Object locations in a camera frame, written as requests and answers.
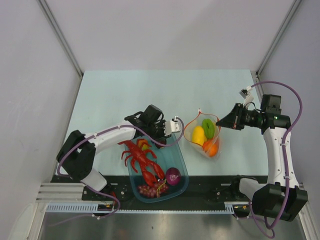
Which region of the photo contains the purple cable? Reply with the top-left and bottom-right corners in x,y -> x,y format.
249,80 -> 304,238
56,116 -> 186,221

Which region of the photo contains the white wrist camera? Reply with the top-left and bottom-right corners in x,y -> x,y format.
164,116 -> 182,136
239,86 -> 254,108

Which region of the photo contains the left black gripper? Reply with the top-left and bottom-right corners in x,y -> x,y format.
146,119 -> 171,144

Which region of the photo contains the purple toy onion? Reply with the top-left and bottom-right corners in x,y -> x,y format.
165,167 -> 181,186

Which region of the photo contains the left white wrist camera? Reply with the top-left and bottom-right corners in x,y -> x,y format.
164,116 -> 182,136

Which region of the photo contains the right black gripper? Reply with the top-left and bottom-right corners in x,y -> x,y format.
216,103 -> 264,131

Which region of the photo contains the clear zip top bag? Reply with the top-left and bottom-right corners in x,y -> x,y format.
183,108 -> 221,159

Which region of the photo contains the toy grape bunch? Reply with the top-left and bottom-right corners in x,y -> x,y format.
137,180 -> 169,199

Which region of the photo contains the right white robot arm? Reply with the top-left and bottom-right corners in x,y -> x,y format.
217,94 -> 308,222

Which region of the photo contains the toy orange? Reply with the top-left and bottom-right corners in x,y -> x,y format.
202,140 -> 220,158

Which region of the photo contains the red toy lobster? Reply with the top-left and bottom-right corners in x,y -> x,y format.
118,140 -> 165,187

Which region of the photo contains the teal plastic container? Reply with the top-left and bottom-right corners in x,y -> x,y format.
121,135 -> 189,204

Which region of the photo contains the green toy fruit slice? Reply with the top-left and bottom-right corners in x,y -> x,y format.
201,118 -> 216,139

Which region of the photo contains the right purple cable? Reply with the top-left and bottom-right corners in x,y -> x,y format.
249,80 -> 304,238

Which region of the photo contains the white cable duct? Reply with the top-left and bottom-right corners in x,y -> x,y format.
46,201 -> 237,215

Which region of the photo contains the yellow toy mango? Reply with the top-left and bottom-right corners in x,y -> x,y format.
191,125 -> 208,146

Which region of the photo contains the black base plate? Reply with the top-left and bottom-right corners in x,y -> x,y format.
51,174 -> 270,211

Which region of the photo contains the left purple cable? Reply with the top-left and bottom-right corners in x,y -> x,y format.
56,116 -> 186,221

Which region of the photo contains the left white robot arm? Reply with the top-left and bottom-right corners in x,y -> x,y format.
56,104 -> 181,200

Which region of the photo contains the small yellow green toy fruit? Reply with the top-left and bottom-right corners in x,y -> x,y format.
136,138 -> 151,151

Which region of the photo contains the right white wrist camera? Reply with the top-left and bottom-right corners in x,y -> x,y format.
239,86 -> 254,108

